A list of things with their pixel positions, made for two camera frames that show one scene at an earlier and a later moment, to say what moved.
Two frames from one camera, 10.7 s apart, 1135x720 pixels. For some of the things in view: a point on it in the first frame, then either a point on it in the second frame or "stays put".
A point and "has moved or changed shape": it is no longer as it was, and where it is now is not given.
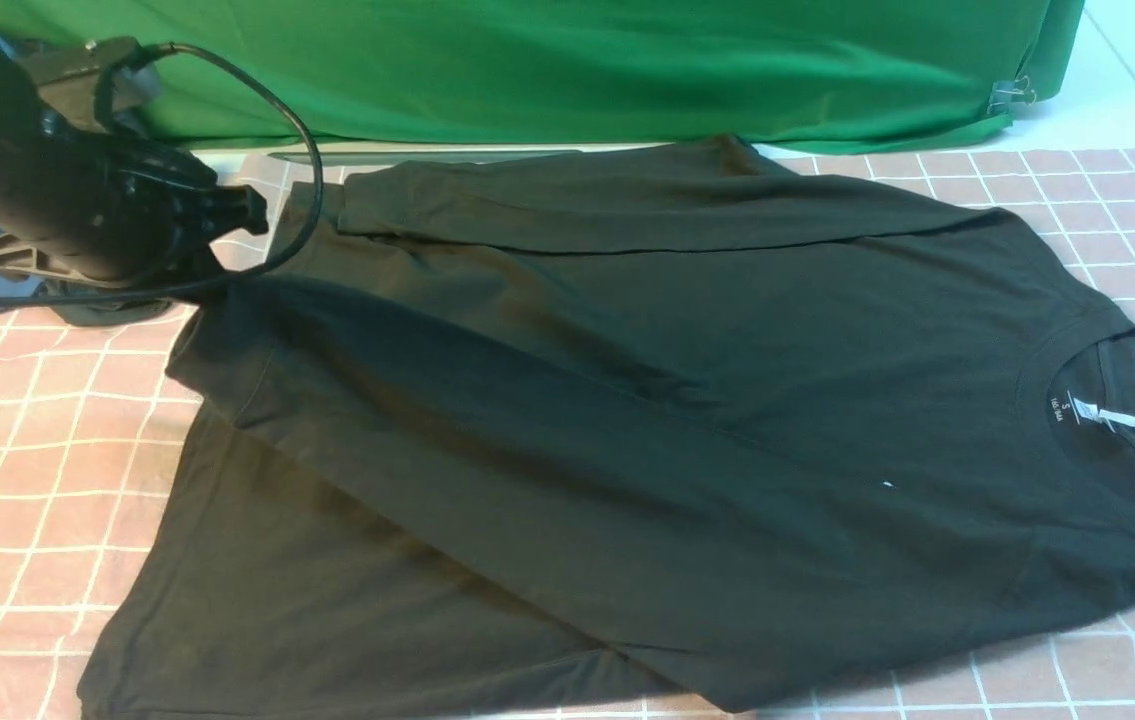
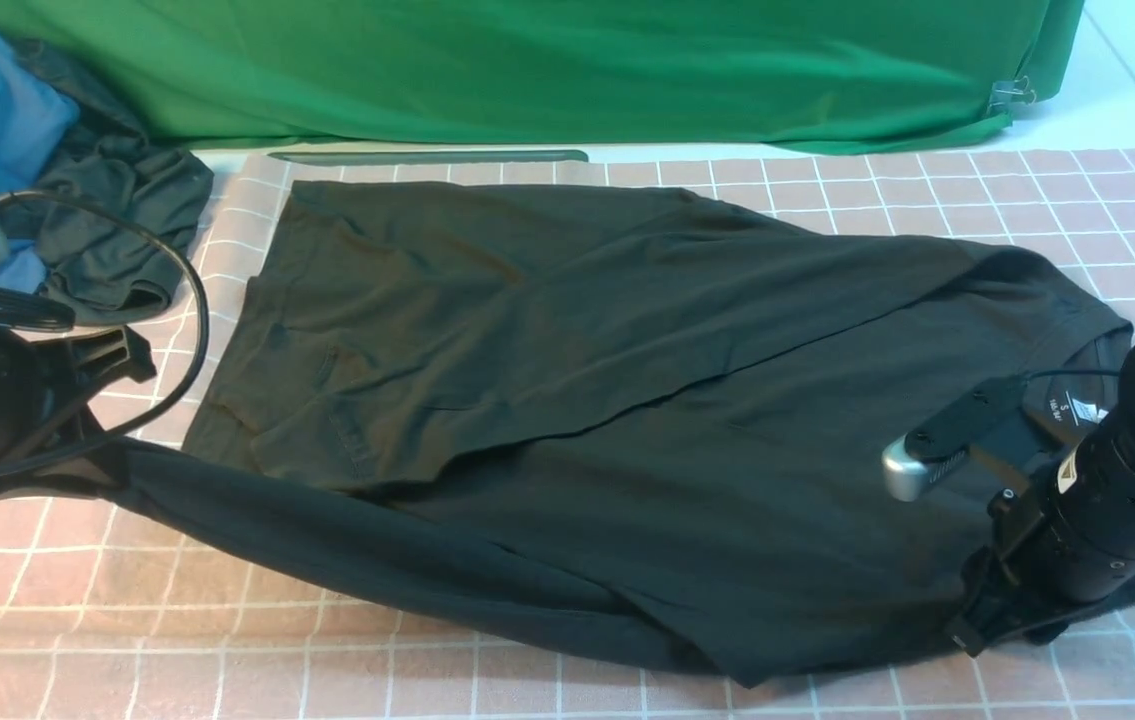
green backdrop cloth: (951, 73) stays put
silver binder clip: (1007, 92) stays put
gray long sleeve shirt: (646, 430) has moved or changed shape
